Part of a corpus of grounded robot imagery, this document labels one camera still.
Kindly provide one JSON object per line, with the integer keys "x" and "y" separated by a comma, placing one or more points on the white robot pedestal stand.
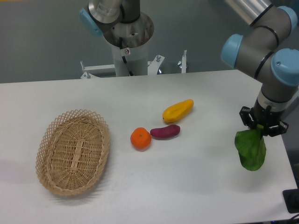
{"x": 129, "y": 46}

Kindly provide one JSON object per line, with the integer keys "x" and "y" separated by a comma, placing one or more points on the green leafy vegetable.
{"x": 251, "y": 148}

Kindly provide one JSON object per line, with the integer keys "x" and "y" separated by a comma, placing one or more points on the black device at table corner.
{"x": 291, "y": 198}

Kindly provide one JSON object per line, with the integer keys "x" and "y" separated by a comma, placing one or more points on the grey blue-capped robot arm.
{"x": 256, "y": 55}

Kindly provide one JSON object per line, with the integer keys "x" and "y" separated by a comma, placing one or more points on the orange mandarin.
{"x": 140, "y": 139}

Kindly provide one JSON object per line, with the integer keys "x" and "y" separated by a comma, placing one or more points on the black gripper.
{"x": 266, "y": 116}

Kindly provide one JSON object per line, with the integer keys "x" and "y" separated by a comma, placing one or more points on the purple sweet potato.
{"x": 166, "y": 132}

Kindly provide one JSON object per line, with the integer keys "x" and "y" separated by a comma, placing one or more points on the woven wicker basket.
{"x": 73, "y": 152}

